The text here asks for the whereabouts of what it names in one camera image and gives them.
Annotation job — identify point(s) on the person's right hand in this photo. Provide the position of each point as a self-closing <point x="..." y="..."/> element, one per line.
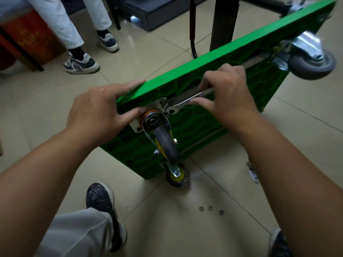
<point x="230" y="101"/>

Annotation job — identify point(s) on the person's left hand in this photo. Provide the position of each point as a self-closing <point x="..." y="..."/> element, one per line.
<point x="96" y="117"/>

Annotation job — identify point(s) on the green platform trolley deck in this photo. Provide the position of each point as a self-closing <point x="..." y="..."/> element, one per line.
<point x="201" y="125"/>

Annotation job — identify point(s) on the silver wrench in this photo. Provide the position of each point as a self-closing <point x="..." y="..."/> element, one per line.
<point x="182" y="101"/>

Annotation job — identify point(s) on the grey caster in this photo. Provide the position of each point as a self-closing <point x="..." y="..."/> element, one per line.
<point x="308" y="68"/>

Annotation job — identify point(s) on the person's right forearm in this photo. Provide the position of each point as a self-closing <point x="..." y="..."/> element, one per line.
<point x="300" y="184"/>

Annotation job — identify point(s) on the person's left forearm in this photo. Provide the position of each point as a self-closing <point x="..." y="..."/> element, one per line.
<point x="37" y="190"/>

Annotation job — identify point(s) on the person's dark shoe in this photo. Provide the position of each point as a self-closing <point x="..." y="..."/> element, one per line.
<point x="280" y="244"/>
<point x="97" y="198"/>

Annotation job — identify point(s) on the person's light trousers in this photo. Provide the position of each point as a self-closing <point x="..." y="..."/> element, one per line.
<point x="77" y="232"/>

